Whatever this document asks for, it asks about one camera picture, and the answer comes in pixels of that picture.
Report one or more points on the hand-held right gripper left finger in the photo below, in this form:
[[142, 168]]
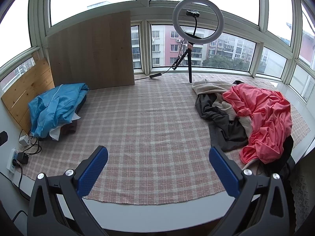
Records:
[[92, 169]]

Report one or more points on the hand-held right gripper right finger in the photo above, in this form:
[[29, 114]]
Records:
[[224, 172]]

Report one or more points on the beige knit sweater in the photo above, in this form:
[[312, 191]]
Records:
[[211, 84]]

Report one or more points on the grey garment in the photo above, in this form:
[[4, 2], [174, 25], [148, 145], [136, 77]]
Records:
[[221, 127]]

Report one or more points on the dark brown folded cloth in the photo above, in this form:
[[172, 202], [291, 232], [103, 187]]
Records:
[[70, 128]]

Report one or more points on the white cloth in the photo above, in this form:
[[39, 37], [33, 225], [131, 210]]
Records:
[[55, 134]]

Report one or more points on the pink garment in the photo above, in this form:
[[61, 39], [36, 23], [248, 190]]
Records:
[[265, 118]]

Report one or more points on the pink plaid blanket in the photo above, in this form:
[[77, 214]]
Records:
[[147, 127]]

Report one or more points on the black garment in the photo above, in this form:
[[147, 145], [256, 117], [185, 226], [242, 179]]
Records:
[[289, 147]]

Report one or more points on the blue garment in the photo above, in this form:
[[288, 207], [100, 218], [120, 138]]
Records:
[[54, 110]]

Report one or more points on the black power adapter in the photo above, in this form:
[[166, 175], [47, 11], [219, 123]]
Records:
[[22, 157]]

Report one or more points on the white power strip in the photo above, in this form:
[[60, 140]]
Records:
[[12, 159]]

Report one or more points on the pine plank board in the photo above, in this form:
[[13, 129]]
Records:
[[22, 95]]

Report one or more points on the light wooden panel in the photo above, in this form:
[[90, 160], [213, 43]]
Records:
[[93, 51]]

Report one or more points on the black gooseneck phone holder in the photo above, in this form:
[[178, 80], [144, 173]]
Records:
[[192, 12]]

